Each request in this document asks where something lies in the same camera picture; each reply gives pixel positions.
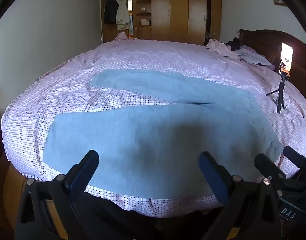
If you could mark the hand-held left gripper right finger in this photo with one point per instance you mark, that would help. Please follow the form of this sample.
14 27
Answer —
213 175

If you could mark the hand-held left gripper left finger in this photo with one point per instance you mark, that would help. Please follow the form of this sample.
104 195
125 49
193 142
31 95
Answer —
82 171

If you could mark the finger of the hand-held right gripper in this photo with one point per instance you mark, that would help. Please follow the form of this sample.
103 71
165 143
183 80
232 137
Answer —
295 158
268 166

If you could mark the light blue pants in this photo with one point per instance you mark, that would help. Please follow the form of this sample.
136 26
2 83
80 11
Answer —
155 130

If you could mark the black tripod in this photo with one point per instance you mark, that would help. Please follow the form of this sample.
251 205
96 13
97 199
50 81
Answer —
281 92

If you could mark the person's dark trousers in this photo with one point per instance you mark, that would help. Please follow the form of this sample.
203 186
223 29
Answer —
132 220

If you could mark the pink checked bedspread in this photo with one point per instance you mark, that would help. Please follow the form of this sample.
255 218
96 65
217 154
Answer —
67 92

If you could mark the smartphone with lit screen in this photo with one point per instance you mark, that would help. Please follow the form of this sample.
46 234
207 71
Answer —
286 57

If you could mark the white pillow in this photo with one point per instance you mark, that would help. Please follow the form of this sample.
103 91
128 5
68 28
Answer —
253 57

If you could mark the dark wooden headboard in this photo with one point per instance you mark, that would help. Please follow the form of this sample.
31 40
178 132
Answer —
263 42

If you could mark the dark cloth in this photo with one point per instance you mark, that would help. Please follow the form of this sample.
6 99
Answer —
234 43

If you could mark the pink crumpled cloth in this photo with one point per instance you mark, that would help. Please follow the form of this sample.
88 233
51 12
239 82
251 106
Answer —
216 46

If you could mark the beige hanging jacket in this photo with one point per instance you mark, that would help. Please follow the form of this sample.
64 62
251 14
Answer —
122 15

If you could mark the dark hanging jacket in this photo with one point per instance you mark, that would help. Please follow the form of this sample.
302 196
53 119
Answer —
110 11

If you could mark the wooden wardrobe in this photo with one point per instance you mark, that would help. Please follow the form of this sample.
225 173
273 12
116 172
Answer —
178 12

